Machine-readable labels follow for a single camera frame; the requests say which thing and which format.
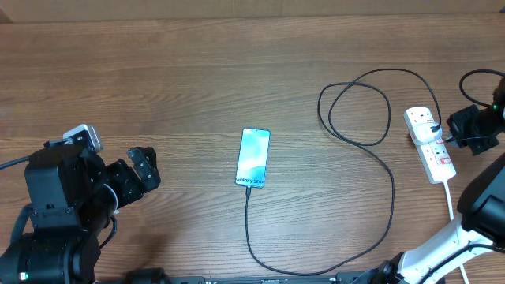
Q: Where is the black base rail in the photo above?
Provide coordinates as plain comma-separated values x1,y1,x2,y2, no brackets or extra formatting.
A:
94,267,447,284

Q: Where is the white power strip cord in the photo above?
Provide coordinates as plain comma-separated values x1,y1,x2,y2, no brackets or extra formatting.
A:
442,180,470,284

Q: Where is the blue Samsung Galaxy smartphone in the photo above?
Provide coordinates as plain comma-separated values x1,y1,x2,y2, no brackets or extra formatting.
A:
235,128,271,188

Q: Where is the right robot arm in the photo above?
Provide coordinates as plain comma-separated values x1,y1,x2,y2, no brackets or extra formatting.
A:
354,83,504,283

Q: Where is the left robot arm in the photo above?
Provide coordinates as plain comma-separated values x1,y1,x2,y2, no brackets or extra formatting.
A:
1,144,161,283

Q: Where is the white power strip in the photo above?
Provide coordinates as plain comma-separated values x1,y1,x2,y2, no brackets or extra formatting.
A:
403,106,456,184

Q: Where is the white USB charger plug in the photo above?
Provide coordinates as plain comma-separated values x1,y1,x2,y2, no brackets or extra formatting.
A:
410,122,443,145

